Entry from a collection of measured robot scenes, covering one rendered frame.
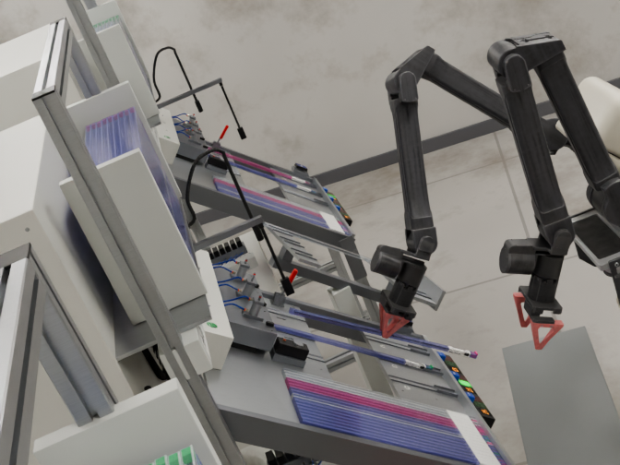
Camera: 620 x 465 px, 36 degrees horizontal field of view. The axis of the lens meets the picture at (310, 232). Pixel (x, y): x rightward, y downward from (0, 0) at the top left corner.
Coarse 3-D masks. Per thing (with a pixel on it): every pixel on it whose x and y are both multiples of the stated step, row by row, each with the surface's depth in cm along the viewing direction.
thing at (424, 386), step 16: (368, 336) 260; (384, 352) 253; (400, 352) 257; (416, 352) 262; (384, 368) 243; (400, 368) 247; (416, 368) 251; (400, 384) 237; (416, 384) 241; (432, 384) 245; (416, 400) 231; (432, 400) 235; (448, 400) 239
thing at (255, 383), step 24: (288, 312) 253; (288, 336) 238; (240, 360) 215; (264, 360) 220; (312, 360) 230; (216, 384) 199; (240, 384) 204; (264, 384) 208; (240, 408) 194; (264, 408) 198; (288, 408) 202
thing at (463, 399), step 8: (424, 336) 270; (432, 352) 262; (432, 360) 261; (440, 360) 257; (440, 368) 255; (448, 376) 250; (448, 384) 249; (456, 384) 246; (456, 392) 244; (464, 392) 242; (464, 400) 239; (464, 408) 238; (472, 408) 235; (480, 416) 232; (480, 424) 230; (488, 432) 225; (496, 440) 222; (496, 448) 220; (504, 448) 219; (504, 456) 217; (512, 464) 213
